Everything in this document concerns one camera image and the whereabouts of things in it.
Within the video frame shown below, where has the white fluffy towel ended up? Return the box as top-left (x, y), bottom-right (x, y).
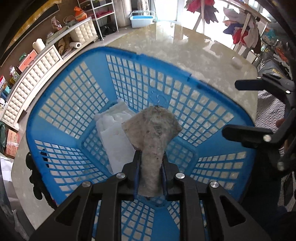
top-left (94, 99), bottom-right (135, 174)

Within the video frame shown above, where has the grey speckled cloth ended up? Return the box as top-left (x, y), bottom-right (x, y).
top-left (122, 105), bottom-right (182, 198)

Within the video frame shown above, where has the clothes drying rack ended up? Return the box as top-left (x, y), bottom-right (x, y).
top-left (185, 1), bottom-right (270, 54)

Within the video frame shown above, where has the blue plastic laundry basket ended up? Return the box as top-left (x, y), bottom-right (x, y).
top-left (26, 47), bottom-right (255, 240)

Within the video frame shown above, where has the black plush toy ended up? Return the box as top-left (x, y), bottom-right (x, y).
top-left (26, 152), bottom-right (57, 210)

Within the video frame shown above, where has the red white cardboard box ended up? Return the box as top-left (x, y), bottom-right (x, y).
top-left (4, 129), bottom-right (20, 159)

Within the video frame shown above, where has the light blue storage bin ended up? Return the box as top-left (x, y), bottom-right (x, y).
top-left (129, 10), bottom-right (156, 29)

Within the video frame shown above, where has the white tufted TV cabinet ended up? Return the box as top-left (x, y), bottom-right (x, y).
top-left (1, 17), bottom-right (98, 131)

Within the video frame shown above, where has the paper towel roll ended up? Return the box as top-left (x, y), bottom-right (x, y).
top-left (69, 42), bottom-right (82, 49)

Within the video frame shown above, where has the pink storage box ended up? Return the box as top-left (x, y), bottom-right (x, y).
top-left (18, 49), bottom-right (37, 72)

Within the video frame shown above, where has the white metal shelf rack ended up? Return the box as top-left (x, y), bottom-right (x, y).
top-left (77, 0), bottom-right (119, 40)

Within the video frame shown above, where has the white plastic jug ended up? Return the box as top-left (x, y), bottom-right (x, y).
top-left (32, 38), bottom-right (46, 54)

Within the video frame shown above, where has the orange bag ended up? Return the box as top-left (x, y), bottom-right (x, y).
top-left (74, 6), bottom-right (88, 22)

